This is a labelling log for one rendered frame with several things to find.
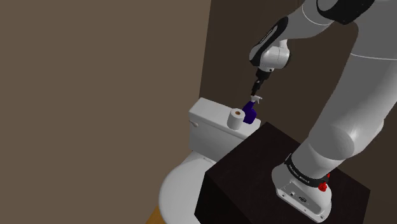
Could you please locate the white toilet paper roll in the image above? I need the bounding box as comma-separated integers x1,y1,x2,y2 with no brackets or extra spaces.
226,108,246,130

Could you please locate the blue spray bottle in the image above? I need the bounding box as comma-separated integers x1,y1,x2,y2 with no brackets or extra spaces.
241,95,263,125

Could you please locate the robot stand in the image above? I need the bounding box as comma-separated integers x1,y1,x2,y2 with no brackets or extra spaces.
194,121,371,224

